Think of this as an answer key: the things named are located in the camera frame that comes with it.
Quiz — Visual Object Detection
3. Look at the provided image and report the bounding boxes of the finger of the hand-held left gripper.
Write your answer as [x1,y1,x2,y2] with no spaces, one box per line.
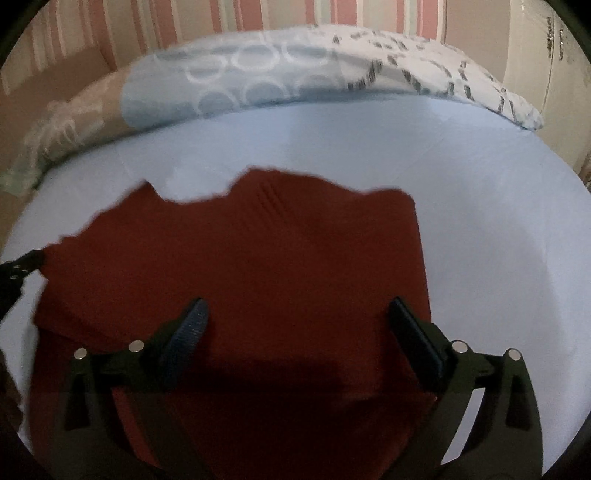
[0,248,47,305]

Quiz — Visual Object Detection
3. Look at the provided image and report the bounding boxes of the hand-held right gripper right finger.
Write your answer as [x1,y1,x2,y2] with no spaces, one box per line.
[388,298,543,480]

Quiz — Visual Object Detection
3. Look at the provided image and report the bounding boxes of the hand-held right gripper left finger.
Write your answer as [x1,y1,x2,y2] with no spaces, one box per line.
[48,298,213,480]

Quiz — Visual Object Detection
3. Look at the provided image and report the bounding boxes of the red knitted sweater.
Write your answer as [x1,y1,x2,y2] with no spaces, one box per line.
[28,168,437,480]

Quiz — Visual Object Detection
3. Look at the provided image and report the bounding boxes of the bed with light blue sheet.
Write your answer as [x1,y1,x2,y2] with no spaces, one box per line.
[0,99,591,480]

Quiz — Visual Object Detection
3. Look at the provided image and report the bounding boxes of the brown headboard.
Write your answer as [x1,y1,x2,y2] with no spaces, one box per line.
[0,48,116,153]

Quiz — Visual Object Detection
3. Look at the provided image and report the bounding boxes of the patterned blue beige pillow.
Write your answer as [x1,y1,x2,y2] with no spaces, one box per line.
[0,25,546,190]

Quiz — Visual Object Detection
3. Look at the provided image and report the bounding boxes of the beige wardrobe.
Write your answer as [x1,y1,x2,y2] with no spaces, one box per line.
[501,0,591,181]

